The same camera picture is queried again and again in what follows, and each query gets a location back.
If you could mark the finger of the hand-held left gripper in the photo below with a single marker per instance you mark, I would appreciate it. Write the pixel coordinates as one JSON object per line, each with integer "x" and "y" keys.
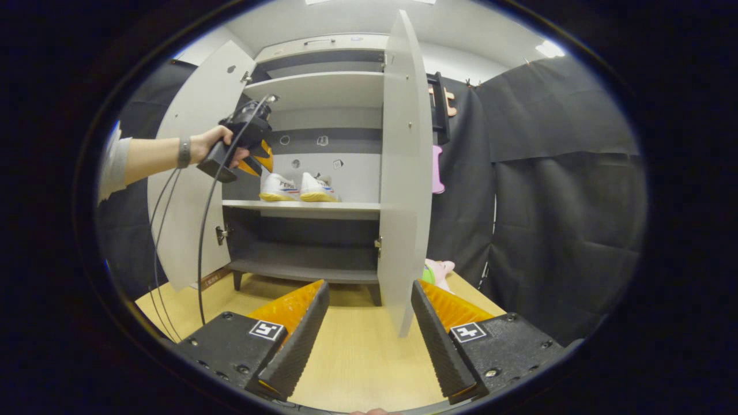
{"x": 249, "y": 168}
{"x": 265, "y": 153}

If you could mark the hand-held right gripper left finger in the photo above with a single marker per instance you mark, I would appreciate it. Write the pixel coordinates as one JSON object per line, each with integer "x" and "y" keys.
{"x": 300, "y": 346}

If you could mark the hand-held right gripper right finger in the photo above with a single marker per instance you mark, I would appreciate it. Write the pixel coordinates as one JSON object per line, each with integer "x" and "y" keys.
{"x": 441, "y": 346}

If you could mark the white sneaker shoe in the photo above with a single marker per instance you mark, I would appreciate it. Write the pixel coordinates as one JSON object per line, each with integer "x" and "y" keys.
{"x": 317, "y": 187}
{"x": 277, "y": 187}

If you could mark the white shoe cabinet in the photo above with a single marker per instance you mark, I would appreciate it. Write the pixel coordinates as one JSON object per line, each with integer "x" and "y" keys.
{"x": 323, "y": 89}

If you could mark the white cabinet door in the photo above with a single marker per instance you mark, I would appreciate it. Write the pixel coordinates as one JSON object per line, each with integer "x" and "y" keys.
{"x": 184, "y": 230}
{"x": 406, "y": 202}

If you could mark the grey wristband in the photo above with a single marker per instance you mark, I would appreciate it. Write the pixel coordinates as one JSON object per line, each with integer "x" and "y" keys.
{"x": 184, "y": 153}

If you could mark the green and pink plush toy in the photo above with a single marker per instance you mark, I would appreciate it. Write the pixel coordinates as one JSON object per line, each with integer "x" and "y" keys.
{"x": 439, "y": 272}

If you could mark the brown book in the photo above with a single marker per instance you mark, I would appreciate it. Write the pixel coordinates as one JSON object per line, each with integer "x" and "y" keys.
{"x": 214, "y": 279}

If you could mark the ceiling light panel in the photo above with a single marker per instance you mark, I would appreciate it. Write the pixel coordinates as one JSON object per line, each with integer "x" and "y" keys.
{"x": 550, "y": 49}

